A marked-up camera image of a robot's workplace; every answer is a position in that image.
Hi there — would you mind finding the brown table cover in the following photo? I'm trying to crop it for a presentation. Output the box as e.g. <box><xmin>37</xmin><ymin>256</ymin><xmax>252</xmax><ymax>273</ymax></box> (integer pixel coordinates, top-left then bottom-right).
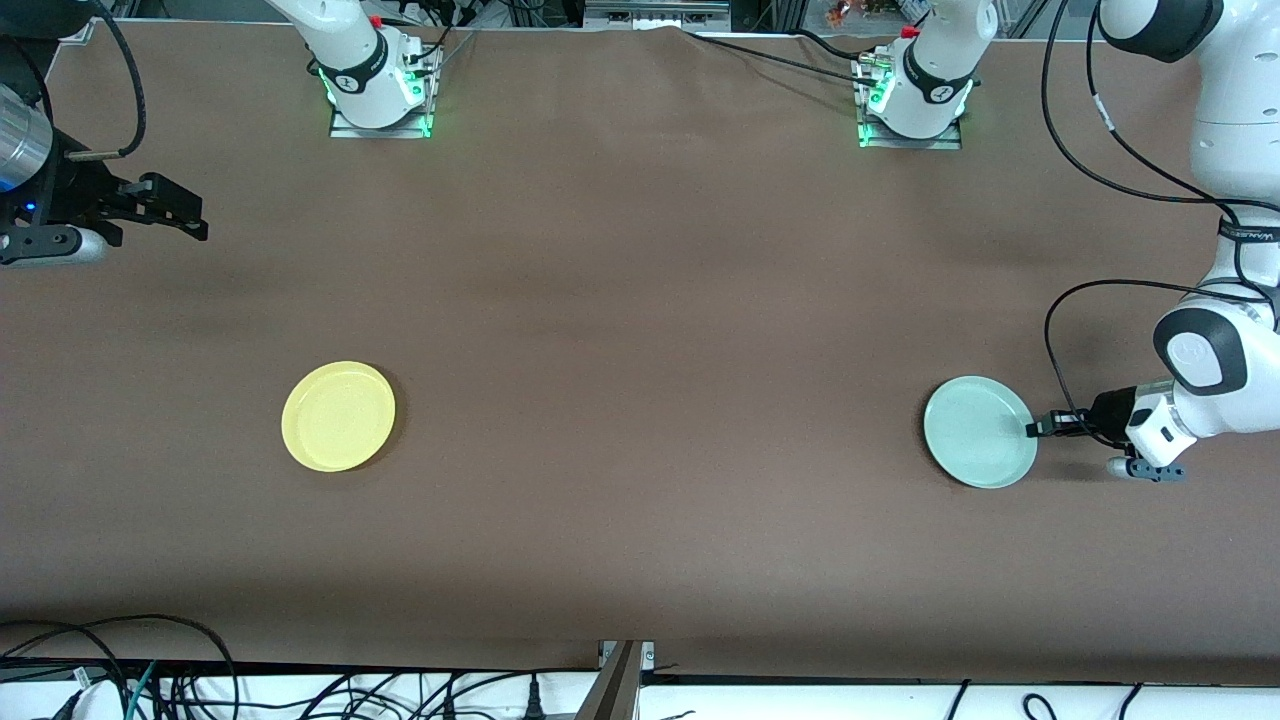
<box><xmin>0</xmin><ymin>20</ymin><xmax>1280</xmax><ymax>687</ymax></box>

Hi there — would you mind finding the pale green plate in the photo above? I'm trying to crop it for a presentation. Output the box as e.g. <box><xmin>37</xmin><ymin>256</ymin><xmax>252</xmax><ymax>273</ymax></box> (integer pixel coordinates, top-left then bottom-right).
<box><xmin>922</xmin><ymin>375</ymin><xmax>1039</xmax><ymax>490</ymax></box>

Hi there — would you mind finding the black looped floor cable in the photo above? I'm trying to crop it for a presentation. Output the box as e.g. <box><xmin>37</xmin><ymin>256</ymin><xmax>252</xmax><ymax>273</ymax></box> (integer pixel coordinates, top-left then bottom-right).
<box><xmin>0</xmin><ymin>612</ymin><xmax>239</xmax><ymax>720</ymax></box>

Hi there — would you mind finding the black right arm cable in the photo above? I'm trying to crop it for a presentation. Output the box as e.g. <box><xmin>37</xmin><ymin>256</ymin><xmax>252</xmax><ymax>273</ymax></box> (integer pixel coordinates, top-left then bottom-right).
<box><xmin>65</xmin><ymin>0</ymin><xmax>149</xmax><ymax>163</ymax></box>

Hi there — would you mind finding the aluminium frame profile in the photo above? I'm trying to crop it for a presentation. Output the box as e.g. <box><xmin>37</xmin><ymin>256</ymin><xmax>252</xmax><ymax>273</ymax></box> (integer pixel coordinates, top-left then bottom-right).
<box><xmin>575</xmin><ymin>640</ymin><xmax>657</xmax><ymax>720</ymax></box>

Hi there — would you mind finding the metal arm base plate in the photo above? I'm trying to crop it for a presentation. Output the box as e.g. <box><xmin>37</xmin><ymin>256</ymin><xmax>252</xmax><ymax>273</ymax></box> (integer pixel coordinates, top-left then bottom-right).
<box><xmin>857</xmin><ymin>50</ymin><xmax>963</xmax><ymax>151</ymax></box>
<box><xmin>328</xmin><ymin>45</ymin><xmax>434</xmax><ymax>139</ymax></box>

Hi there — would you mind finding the yellow plate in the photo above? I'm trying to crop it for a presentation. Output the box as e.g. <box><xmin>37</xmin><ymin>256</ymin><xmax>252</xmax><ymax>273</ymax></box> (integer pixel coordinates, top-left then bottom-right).
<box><xmin>281</xmin><ymin>360</ymin><xmax>397</xmax><ymax>473</ymax></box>

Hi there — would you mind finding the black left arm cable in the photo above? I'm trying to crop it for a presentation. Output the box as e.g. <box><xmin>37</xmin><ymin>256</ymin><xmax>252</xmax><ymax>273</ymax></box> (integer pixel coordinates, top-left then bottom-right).
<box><xmin>1040</xmin><ymin>0</ymin><xmax>1280</xmax><ymax>447</ymax></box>

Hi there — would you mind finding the grey metal box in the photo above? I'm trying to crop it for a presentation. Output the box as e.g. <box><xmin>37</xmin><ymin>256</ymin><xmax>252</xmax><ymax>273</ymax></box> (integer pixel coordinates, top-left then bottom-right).
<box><xmin>583</xmin><ymin>0</ymin><xmax>732</xmax><ymax>31</ymax></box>

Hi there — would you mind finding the white board under table edge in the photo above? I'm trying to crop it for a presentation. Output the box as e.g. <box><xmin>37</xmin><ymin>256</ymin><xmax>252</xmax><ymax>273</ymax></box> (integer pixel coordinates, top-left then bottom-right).
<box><xmin>0</xmin><ymin>668</ymin><xmax>1280</xmax><ymax>720</ymax></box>

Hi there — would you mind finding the green cable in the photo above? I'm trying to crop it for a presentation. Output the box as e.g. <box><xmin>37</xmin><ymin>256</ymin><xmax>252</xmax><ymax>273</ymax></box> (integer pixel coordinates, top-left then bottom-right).
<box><xmin>124</xmin><ymin>660</ymin><xmax>161</xmax><ymax>720</ymax></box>

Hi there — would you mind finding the black cable on table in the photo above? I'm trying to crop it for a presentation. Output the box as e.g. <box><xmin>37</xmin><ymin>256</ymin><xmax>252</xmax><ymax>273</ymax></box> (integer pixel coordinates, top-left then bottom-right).
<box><xmin>685</xmin><ymin>30</ymin><xmax>876</xmax><ymax>87</ymax></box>

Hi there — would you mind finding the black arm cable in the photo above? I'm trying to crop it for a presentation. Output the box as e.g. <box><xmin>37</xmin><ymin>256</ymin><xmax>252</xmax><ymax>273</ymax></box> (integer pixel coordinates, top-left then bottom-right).
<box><xmin>1040</xmin><ymin>0</ymin><xmax>1280</xmax><ymax>447</ymax></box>
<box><xmin>65</xmin><ymin>0</ymin><xmax>149</xmax><ymax>163</ymax></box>

